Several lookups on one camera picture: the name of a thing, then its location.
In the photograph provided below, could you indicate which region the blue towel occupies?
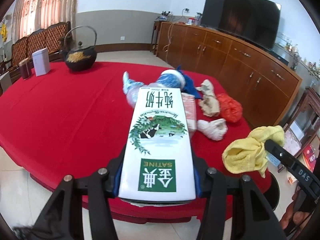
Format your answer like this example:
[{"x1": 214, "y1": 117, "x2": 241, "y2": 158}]
[{"x1": 176, "y1": 65, "x2": 202, "y2": 99}]

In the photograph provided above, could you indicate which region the hanging white cord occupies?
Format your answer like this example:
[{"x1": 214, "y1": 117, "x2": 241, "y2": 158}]
[{"x1": 162, "y1": 22, "x2": 176, "y2": 63}]

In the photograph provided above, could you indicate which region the white tin box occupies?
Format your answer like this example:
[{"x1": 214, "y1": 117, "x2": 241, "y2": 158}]
[{"x1": 32, "y1": 48, "x2": 50, "y2": 76}]

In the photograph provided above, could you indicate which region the red plastic bag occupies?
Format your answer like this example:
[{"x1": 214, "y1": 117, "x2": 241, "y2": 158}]
[{"x1": 216, "y1": 93, "x2": 242, "y2": 123}]

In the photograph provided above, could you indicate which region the dark side table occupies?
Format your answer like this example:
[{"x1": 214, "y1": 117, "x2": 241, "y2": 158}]
[{"x1": 150, "y1": 21, "x2": 161, "y2": 55}]

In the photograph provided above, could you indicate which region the long wooden sideboard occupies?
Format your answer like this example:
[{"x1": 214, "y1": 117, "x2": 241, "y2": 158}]
[{"x1": 157, "y1": 22, "x2": 302, "y2": 127}]

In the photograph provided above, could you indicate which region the black flat television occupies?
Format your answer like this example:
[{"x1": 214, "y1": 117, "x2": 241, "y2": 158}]
[{"x1": 200, "y1": 0, "x2": 281, "y2": 50}]

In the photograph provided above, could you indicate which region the patterned beige curtain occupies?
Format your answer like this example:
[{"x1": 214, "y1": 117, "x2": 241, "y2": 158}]
[{"x1": 11, "y1": 0, "x2": 77, "y2": 43}]

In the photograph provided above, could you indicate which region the person's right hand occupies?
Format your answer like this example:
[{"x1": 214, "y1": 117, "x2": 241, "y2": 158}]
[{"x1": 279, "y1": 190, "x2": 310, "y2": 239}]

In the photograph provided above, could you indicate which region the blue white paper cup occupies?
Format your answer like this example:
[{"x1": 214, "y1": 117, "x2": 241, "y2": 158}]
[{"x1": 126, "y1": 68, "x2": 186, "y2": 108}]

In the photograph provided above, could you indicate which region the white tissue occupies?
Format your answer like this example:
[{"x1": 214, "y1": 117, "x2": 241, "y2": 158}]
[{"x1": 197, "y1": 118, "x2": 228, "y2": 141}]

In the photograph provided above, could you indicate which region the black cast iron teapot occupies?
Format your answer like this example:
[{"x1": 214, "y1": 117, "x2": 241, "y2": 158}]
[{"x1": 60, "y1": 25, "x2": 97, "y2": 72}]

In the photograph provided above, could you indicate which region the small carved wooden stand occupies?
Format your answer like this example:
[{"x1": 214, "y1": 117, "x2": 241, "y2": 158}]
[{"x1": 284, "y1": 87, "x2": 319, "y2": 158}]

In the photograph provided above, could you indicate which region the carved wooden bench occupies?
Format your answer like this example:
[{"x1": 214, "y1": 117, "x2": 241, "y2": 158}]
[{"x1": 7, "y1": 21, "x2": 72, "y2": 82}]

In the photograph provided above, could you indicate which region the white green milk carton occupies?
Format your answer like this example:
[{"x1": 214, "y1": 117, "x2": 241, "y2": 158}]
[{"x1": 118, "y1": 87, "x2": 196, "y2": 204}]

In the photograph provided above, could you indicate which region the pink snack packet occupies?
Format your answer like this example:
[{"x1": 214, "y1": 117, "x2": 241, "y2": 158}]
[{"x1": 181, "y1": 93, "x2": 197, "y2": 138}]

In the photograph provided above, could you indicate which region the light blue face mask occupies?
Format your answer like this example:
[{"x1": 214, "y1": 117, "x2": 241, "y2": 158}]
[{"x1": 123, "y1": 72, "x2": 144, "y2": 95}]

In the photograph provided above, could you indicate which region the beige cloth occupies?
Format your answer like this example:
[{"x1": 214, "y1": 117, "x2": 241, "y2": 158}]
[{"x1": 196, "y1": 79, "x2": 220, "y2": 117}]

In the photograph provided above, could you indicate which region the yellow cloth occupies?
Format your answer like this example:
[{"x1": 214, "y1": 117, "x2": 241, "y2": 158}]
[{"x1": 222, "y1": 125, "x2": 285, "y2": 178}]

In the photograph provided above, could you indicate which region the red white cardboard box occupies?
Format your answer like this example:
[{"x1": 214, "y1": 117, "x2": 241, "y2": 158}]
[{"x1": 302, "y1": 144, "x2": 317, "y2": 172}]

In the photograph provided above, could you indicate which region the dark red tea canister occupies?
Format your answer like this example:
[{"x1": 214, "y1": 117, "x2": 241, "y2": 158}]
[{"x1": 18, "y1": 57, "x2": 32, "y2": 80}]

